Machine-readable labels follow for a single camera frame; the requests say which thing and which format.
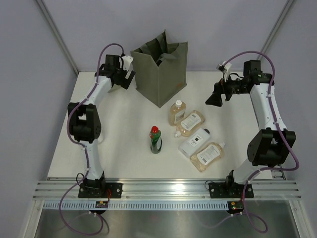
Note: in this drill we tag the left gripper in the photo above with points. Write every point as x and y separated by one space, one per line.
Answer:
120 82

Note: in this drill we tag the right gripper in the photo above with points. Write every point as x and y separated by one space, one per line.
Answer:
219 88

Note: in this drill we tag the amber soap bottle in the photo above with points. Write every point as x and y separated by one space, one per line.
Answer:
189 124
210 153
176 112

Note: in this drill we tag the green canvas bag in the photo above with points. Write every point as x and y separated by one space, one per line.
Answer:
160 69

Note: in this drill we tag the white conditioner bottle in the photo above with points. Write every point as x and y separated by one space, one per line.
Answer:
194 142

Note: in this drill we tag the green dish soap bottle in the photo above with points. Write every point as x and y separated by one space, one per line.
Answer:
156 140

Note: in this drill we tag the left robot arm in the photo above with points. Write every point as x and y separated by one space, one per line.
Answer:
84 126

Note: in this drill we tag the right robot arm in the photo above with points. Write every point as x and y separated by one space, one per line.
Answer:
270 146

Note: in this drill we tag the right circuit board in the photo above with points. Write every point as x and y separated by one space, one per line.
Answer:
235 206

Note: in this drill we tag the circuit board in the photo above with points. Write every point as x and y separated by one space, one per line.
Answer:
101 204
235 206

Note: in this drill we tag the left circuit board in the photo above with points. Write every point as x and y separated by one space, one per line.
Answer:
101 204

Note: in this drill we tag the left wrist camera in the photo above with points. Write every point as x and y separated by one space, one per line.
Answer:
127 61

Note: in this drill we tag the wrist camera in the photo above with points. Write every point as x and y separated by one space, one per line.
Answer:
225 68
127 61

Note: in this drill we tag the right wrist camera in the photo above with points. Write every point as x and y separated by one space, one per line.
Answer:
225 68

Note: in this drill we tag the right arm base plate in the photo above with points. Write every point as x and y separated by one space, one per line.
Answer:
222 190

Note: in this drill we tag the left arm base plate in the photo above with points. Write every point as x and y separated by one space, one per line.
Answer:
116 190

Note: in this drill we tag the aluminium rail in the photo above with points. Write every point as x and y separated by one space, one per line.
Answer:
171 189

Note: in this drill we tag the white slotted cable duct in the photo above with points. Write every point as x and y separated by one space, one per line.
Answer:
141 205

